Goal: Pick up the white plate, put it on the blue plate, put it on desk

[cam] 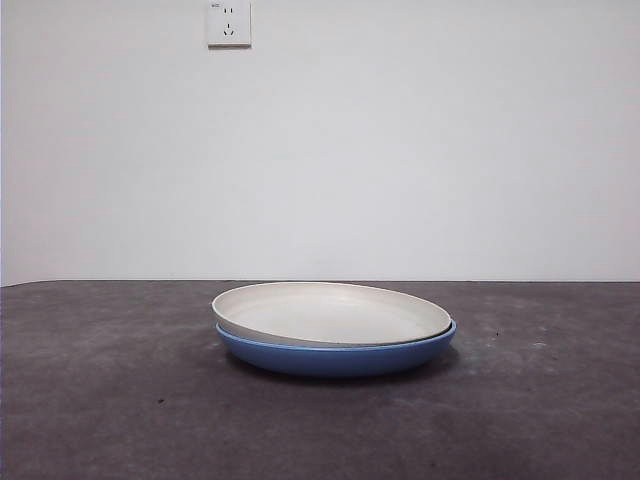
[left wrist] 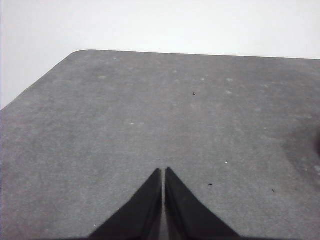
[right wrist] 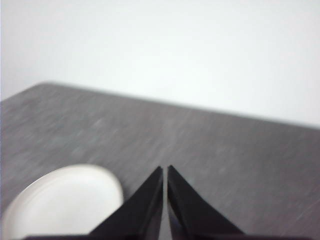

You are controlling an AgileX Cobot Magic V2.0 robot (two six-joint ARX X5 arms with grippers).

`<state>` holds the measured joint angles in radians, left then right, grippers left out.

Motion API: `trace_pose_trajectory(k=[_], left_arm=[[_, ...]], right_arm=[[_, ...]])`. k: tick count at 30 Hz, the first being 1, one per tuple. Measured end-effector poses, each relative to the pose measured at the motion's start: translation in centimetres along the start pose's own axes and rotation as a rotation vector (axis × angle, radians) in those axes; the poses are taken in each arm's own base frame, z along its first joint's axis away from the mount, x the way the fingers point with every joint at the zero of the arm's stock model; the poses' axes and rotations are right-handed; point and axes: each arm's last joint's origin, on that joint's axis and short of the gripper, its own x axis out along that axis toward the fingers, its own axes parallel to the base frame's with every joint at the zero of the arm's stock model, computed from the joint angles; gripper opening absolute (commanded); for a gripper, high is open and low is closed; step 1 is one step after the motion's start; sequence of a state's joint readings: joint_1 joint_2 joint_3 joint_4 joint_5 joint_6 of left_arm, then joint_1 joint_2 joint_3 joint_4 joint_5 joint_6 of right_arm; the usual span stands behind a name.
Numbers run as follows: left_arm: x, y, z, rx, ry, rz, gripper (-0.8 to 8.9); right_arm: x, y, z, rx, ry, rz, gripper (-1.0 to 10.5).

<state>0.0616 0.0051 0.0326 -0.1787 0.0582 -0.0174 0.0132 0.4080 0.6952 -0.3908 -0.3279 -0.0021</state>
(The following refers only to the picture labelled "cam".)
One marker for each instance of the blue plate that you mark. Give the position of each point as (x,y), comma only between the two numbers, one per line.
(340,360)

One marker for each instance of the white plate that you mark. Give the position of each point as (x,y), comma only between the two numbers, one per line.
(325,315)

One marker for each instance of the white wall socket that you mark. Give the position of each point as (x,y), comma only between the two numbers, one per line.
(229,30)

